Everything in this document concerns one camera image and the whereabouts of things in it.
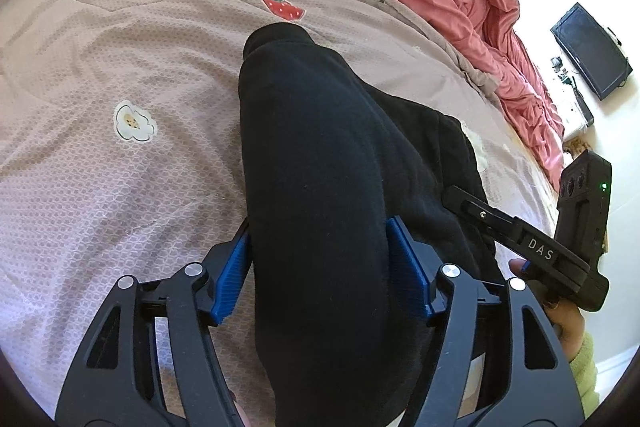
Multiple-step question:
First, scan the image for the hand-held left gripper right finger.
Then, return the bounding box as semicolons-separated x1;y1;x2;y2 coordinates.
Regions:
386;215;586;427

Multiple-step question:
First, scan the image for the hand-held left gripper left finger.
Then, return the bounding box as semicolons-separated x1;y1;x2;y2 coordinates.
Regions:
54;218;251;427

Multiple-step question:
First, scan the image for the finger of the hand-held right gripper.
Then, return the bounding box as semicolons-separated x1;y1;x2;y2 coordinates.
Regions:
442;185;519;249

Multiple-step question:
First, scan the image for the black sweater with orange patches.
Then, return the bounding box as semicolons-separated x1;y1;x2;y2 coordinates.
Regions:
239;23;506;427

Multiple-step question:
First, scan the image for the person's right forearm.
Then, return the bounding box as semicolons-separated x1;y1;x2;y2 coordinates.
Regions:
567;332;601;416

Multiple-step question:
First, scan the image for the person's right hand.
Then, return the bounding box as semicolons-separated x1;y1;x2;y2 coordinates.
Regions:
507;258;587;360

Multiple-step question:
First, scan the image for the person's left hand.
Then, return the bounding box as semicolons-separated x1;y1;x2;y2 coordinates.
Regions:
230;393;257;427

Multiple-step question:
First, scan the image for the brown object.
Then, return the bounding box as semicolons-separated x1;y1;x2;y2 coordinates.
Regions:
564;136;595;156

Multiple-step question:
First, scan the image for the white television cabinet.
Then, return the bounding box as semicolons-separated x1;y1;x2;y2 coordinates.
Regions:
552;72;597;144

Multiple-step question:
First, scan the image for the black set-top box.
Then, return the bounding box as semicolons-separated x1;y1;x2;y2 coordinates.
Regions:
574;88;596;128

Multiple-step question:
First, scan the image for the black flat screen television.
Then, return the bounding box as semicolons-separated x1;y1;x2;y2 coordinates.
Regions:
550;3;632;102

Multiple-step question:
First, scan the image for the beige printed blanket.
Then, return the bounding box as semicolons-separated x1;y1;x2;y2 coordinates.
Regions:
0;0;561;423

